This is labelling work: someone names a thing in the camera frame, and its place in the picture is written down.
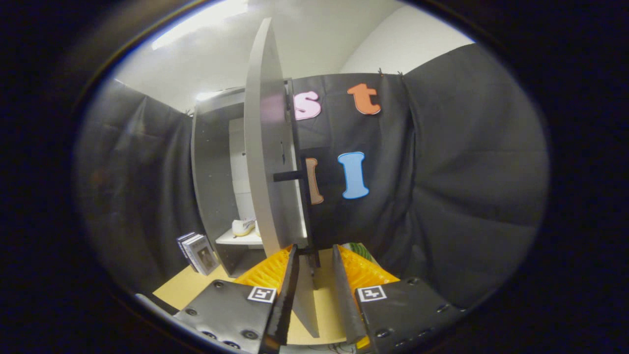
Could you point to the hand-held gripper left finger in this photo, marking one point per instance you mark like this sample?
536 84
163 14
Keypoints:
287 295

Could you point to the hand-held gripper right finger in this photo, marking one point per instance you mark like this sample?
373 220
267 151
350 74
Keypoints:
344 295

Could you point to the white lace-up shoe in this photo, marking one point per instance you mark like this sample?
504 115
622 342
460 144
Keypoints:
243 227

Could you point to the grey shoe cabinet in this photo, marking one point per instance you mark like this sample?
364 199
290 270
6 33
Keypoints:
211 172

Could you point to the white shoe cabinet door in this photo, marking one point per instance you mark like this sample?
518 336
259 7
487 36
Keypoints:
268 147

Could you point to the colourful packet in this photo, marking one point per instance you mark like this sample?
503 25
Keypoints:
362 250

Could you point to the grey book with portrait cover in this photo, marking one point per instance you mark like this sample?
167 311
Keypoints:
205 254

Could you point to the black backdrop cloth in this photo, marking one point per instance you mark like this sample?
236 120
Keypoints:
442 172

